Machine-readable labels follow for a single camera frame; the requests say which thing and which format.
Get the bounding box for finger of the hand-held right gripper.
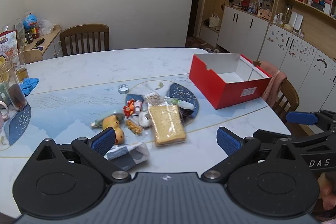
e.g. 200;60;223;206
286;109;336;132
253;130;336;147

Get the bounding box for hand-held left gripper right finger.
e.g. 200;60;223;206
201;127;309;184

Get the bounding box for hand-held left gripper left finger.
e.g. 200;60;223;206
29;127;132;184

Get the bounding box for yellow duck toy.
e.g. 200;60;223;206
102;115;125;145

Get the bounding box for grey white tissue packet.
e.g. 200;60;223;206
106;142;150;171

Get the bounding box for orange snack packet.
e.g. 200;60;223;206
126;119;144;136

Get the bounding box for white round case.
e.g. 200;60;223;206
138;111;153;128

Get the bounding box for dark snack packet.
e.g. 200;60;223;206
180;108;195;123

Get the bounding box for white plastic bottle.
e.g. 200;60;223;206
171;98;195;110

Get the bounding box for red cardboard box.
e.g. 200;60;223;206
189;53;273;110

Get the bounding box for bagged sliced bread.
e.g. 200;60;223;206
146;97;187;147

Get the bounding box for cotton swab packet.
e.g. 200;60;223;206
142;92;160;103

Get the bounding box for person's right hand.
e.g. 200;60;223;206
318;173;336;211

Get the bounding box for wooden dining chair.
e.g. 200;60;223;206
59;24;110;57
253;60;300;119

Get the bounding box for pink towel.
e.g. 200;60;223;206
259;61;288;107

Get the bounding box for sticker covered white cabinet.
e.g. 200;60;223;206
259;22;336;115

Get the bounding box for wooden open shelf unit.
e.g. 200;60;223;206
268;0;336;62

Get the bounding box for blue cloth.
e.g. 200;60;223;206
20;78;40;96

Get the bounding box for tall glass jar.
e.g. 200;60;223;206
0;61;28;111

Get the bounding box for patterned door mat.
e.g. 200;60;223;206
185;36;210;49

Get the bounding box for pink white mug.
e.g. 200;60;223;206
0;101;11;130

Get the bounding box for clear drinking glass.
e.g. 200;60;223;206
9;50;29;83

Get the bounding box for white low bench cabinet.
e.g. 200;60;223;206
201;25;220;47

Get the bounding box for white lower cabinet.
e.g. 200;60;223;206
217;5;269;56

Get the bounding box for light wooden child chair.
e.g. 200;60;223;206
22;48;44;63

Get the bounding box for wooden box with holes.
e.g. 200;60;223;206
258;7;272;21

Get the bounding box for wooden sideboard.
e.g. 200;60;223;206
24;25;62;60

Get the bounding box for black yellow screwdriver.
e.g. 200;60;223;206
31;37;46;50

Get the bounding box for white tote bag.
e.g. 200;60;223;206
209;13;220;28

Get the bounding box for clear plastic bag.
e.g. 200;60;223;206
38;19;55;35

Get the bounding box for red lidded sauce jar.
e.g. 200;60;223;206
30;22;40;40

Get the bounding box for printed red carton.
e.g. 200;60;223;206
0;30;21;57

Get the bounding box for blue globe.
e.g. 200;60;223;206
23;14;40;31

